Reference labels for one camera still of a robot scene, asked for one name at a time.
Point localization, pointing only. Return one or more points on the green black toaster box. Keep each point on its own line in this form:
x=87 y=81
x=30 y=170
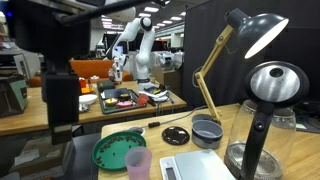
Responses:
x=13 y=95

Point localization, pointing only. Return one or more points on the dark grey metal tray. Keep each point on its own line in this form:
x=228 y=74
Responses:
x=127 y=100

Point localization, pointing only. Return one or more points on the translucent pink plastic cup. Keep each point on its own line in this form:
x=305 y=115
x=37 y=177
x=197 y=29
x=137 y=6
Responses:
x=138 y=163

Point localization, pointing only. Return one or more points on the red plastic cup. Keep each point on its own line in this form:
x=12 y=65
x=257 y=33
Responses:
x=142 y=99

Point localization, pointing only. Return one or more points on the green round plate with beans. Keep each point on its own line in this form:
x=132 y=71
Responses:
x=109 y=152

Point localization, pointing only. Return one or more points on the black camera mount foreground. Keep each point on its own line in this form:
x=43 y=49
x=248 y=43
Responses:
x=61 y=30

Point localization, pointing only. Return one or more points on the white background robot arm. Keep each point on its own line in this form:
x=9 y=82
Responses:
x=142 y=58

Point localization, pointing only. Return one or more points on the glass electric kettle black handle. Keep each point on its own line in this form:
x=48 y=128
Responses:
x=262 y=134

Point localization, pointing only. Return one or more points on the orange sofa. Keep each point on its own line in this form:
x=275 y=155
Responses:
x=86 y=69

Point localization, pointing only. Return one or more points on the grey round bowl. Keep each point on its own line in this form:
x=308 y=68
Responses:
x=206 y=134

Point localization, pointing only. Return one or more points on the black round coaster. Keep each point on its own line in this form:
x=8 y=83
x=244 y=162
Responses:
x=175 y=135

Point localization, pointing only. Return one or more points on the white bowl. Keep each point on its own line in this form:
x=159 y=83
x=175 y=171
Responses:
x=87 y=99

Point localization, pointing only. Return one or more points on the yellow purple toy burger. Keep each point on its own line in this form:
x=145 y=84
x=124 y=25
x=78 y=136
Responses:
x=111 y=102

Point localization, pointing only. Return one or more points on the white digital kitchen scale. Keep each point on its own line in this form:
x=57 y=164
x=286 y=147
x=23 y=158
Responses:
x=202 y=164

